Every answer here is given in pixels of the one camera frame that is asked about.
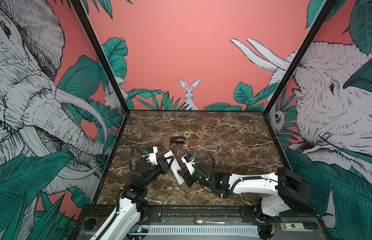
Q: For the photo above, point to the black enclosure corner post left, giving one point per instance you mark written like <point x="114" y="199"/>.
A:
<point x="91" y="34"/>

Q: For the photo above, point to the black stapler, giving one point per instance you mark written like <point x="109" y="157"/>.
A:
<point x="178" y="140"/>

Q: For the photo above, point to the white perforated cable tray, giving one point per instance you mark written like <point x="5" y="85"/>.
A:
<point x="168" y="230"/>

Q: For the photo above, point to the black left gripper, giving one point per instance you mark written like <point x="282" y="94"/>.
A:
<point x="164" y="168"/>

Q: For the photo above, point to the white remote control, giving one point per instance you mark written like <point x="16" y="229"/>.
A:
<point x="174" y="166"/>

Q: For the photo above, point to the white label box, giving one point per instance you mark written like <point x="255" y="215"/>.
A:
<point x="299" y="227"/>

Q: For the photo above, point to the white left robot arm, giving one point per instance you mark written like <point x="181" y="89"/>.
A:
<point x="131" y="205"/>

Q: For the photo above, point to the black enclosure corner post right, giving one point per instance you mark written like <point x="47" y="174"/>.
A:
<point x="320" y="18"/>

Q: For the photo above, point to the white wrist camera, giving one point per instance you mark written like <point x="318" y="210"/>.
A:
<point x="189" y="161"/>
<point x="150" y="155"/>

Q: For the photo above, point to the black enclosure corner post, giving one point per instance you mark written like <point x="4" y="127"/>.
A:
<point x="320" y="18"/>
<point x="91" y="34"/>

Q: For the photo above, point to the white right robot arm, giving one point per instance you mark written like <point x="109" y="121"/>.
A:
<point x="286" y="189"/>

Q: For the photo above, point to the black round knob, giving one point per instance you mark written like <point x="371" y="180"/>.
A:
<point x="89" y="224"/>

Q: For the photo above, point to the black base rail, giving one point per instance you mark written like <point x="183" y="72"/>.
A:
<point x="159" y="213"/>

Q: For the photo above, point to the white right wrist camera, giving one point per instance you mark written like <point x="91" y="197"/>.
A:
<point x="189" y="161"/>

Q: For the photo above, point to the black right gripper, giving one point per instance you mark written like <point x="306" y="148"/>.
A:
<point x="188" y="177"/>

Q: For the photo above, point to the metal spoon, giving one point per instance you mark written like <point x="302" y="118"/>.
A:
<point x="200" y="221"/>

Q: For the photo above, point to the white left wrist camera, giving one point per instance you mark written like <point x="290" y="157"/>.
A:
<point x="150" y="155"/>

